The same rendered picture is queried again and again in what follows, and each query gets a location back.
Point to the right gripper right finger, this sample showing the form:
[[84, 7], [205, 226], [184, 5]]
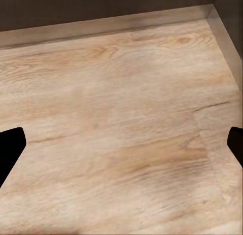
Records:
[[235, 143]]

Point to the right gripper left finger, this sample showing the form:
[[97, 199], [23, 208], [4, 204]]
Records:
[[12, 144]]

